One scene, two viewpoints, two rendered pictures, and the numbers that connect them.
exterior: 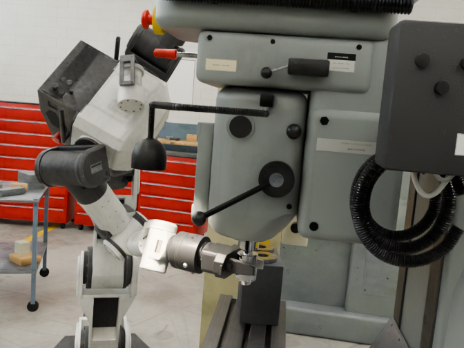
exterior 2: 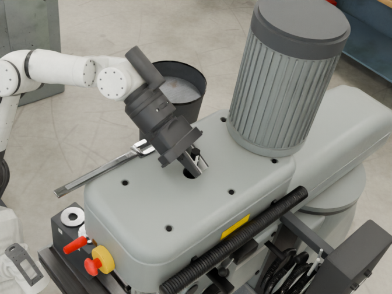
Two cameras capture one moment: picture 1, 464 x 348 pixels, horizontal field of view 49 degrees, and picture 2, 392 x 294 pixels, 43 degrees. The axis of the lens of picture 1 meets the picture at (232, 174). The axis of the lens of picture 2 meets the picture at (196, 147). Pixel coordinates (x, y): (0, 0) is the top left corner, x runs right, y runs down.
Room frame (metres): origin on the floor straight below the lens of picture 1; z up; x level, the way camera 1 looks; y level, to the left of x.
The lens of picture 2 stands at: (0.69, 0.56, 2.69)
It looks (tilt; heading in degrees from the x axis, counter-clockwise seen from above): 44 degrees down; 305
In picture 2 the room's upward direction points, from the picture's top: 11 degrees clockwise
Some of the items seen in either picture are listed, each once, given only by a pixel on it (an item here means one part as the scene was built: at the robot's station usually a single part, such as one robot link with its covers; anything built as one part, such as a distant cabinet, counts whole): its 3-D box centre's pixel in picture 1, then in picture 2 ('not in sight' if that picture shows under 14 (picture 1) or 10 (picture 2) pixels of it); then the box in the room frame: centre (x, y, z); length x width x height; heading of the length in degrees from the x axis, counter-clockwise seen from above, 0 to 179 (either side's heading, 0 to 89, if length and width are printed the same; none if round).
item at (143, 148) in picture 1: (149, 152); not in sight; (1.05, 0.17, 1.48); 0.07 x 0.07 x 0.06
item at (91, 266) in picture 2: (149, 19); (93, 265); (1.14, 0.20, 1.76); 0.04 x 0.03 x 0.04; 175
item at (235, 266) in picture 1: (240, 268); not in sight; (1.08, -0.04, 1.24); 0.06 x 0.02 x 0.03; 66
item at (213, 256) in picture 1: (210, 257); not in sight; (1.15, 0.03, 1.24); 0.13 x 0.12 x 0.10; 156
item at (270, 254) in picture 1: (259, 280); (81, 240); (1.60, -0.11, 1.04); 0.22 x 0.12 x 0.20; 1
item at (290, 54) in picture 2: not in sight; (282, 77); (1.09, -0.30, 2.05); 0.20 x 0.20 x 0.32
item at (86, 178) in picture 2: not in sight; (105, 168); (1.24, 0.09, 1.89); 0.24 x 0.04 x 0.01; 86
